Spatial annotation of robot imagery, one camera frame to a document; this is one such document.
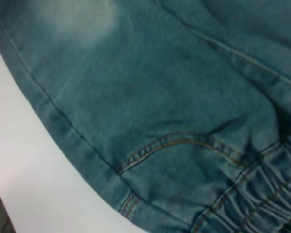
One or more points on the blue denim shorts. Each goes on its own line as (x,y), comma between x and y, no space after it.
(160,97)

